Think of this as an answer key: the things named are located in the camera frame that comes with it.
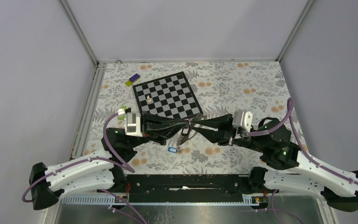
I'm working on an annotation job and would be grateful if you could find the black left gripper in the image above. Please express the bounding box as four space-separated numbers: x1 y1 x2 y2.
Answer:
127 111 190 149

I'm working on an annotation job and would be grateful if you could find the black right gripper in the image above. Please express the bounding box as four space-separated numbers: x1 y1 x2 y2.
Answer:
191 112 267 152

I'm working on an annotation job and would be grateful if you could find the blue capped key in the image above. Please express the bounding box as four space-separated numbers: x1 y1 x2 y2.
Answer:
168 147 178 153

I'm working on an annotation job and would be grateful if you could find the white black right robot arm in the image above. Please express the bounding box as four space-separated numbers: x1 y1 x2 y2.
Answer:
194 113 358 212

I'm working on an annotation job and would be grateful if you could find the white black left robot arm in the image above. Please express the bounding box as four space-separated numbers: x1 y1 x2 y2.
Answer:
22 109 191 210

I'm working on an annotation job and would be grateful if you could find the black grey chessboard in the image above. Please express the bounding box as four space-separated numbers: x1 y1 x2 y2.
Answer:
133 72 203 119

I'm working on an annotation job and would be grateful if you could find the floral table mat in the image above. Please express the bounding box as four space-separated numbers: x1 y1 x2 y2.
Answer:
77 62 289 174

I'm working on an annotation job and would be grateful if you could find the purple yellow toy brick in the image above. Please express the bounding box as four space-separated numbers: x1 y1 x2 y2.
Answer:
125 73 140 86

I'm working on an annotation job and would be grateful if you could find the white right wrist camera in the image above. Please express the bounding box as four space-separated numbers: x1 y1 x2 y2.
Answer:
232 110 253 132

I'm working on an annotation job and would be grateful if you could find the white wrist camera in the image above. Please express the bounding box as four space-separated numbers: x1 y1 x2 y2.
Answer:
117 108 143 137
232 110 253 132

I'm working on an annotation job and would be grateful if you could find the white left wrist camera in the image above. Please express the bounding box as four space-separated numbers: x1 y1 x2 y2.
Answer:
117 108 143 137

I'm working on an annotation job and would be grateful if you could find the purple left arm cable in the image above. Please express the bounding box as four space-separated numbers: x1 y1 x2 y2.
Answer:
21 112 137 203

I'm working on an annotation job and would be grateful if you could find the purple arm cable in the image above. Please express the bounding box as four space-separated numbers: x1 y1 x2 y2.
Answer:
21 112 137 203
247 98 358 198

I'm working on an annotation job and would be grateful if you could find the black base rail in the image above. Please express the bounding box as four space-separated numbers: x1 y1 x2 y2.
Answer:
108 174 264 203

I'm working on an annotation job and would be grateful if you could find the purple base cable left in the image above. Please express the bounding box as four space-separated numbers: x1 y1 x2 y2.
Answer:
98 189 150 224

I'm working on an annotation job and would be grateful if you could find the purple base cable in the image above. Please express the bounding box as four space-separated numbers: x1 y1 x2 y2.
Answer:
253 189 303 224
98 189 150 224

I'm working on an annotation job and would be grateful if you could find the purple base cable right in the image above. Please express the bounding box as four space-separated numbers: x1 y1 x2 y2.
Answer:
253 189 303 224

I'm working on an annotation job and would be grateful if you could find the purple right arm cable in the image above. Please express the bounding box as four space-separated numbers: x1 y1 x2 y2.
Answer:
247 98 358 198

